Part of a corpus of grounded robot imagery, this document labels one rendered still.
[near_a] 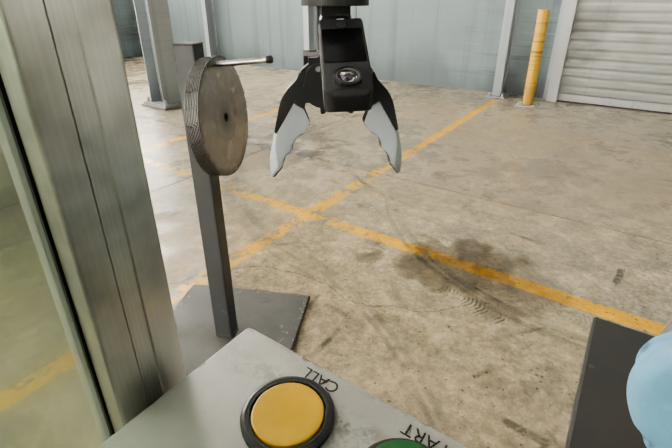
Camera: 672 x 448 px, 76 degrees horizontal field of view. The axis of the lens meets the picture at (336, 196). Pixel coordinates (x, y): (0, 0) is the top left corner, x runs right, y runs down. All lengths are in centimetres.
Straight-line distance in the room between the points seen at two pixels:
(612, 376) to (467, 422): 91
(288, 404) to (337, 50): 31
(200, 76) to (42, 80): 95
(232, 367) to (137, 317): 7
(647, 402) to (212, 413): 23
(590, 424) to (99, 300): 43
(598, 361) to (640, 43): 523
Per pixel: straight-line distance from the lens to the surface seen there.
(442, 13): 620
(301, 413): 26
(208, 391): 28
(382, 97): 48
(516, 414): 150
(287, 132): 48
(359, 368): 152
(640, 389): 30
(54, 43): 21
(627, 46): 568
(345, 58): 42
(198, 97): 112
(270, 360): 29
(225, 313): 156
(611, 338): 61
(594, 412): 52
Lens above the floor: 110
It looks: 25 degrees down
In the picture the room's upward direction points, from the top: straight up
